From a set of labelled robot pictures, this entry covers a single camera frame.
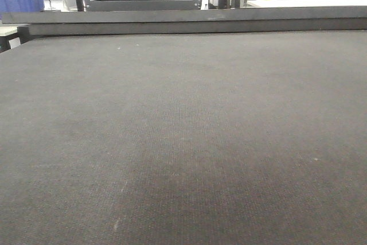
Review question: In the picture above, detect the white workbench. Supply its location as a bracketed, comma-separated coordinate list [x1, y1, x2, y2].
[240, 0, 366, 8]

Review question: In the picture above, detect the dark metal table rail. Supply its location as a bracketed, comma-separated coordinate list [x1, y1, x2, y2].
[2, 6, 366, 36]

